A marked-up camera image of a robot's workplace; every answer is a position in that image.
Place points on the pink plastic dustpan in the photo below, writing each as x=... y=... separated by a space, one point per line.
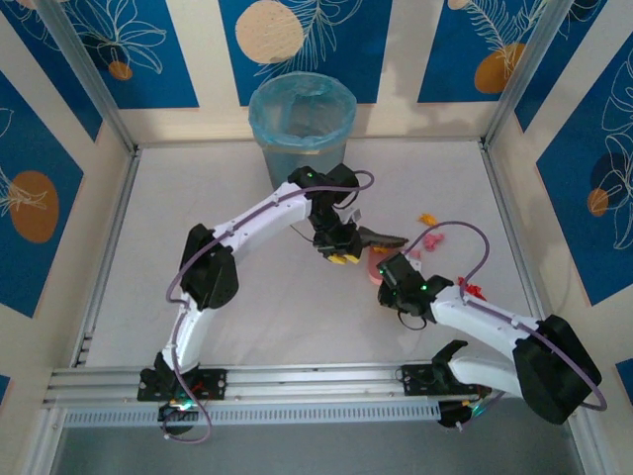
x=374 y=269

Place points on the dark brown hand brush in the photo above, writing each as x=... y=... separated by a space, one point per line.
x=388 y=241

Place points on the pink paper scrap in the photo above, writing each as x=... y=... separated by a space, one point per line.
x=433 y=242

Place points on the red paper scrap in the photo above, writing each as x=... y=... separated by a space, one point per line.
x=474 y=288

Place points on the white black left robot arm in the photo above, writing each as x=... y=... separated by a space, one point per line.
x=257 y=213

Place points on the grey mesh waste bin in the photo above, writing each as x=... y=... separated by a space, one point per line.
x=282 y=163

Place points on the blue plastic bin liner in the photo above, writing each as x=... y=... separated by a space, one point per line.
x=264 y=123

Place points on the right controller board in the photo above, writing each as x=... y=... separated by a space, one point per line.
x=452 y=415

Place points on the controller board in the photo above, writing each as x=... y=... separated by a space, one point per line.
x=178 y=407
x=452 y=415

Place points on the left controller board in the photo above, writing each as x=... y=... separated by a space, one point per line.
x=178 y=407

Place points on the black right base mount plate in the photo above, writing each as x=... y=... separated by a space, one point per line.
x=415 y=381

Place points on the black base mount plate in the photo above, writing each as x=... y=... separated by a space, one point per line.
x=415 y=381
x=212 y=383

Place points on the aluminium mounting rail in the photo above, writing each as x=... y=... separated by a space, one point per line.
x=316 y=383

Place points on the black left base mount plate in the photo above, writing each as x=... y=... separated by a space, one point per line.
x=212 y=383

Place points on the aluminium frame post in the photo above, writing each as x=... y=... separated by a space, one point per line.
x=534 y=64
x=84 y=74

